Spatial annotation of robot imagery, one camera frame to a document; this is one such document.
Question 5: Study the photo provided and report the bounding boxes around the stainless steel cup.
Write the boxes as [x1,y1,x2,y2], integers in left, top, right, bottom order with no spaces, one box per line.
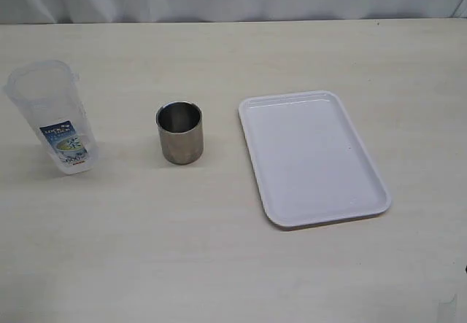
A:
[155,101,204,165]

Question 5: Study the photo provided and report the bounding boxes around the white plastic tray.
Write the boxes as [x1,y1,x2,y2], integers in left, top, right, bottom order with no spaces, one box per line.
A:
[239,91,392,229]

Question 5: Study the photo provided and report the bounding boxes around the clear plastic pitcher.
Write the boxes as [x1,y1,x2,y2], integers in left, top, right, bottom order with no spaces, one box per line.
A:
[4,60,99,175]

